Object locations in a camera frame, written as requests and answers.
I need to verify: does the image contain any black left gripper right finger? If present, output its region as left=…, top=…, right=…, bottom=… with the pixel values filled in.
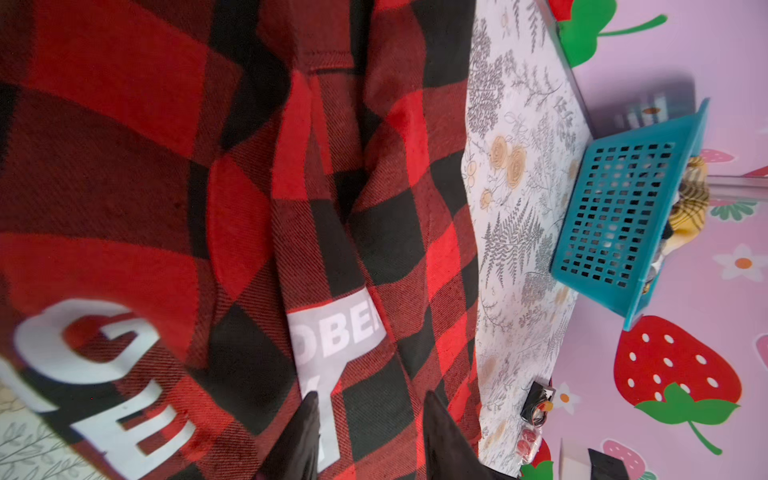
left=423, top=406, right=504, bottom=480

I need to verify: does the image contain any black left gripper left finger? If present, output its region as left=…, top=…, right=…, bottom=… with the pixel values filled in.
left=256, top=391, right=320, bottom=480

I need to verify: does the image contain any red black plaid shirt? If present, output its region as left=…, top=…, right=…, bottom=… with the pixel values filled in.
left=0, top=0, right=484, bottom=480

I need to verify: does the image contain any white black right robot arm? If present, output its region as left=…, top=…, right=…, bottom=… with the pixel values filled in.
left=558, top=440, right=629, bottom=480

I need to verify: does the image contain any teal plastic laundry basket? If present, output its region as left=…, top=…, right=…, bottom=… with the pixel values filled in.
left=550, top=99, right=710, bottom=331

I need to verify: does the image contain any yellow plaid shirt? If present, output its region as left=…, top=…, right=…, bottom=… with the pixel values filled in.
left=662, top=156, right=710, bottom=256

